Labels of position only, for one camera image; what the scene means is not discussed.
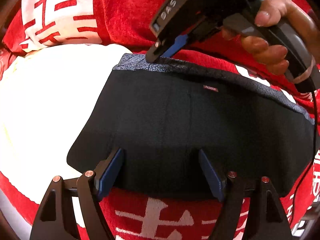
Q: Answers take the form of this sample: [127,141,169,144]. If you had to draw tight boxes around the black pants with grey stripe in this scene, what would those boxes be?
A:
[67,54,319,199]

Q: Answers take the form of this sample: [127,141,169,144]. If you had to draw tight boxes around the red folded quilt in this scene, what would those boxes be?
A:
[1,0,319,69]

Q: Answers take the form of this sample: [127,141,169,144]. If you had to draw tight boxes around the red wedding bed blanket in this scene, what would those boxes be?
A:
[0,42,320,240]

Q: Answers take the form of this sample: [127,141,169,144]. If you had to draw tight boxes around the white bed sheet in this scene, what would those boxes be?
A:
[1,44,128,203]

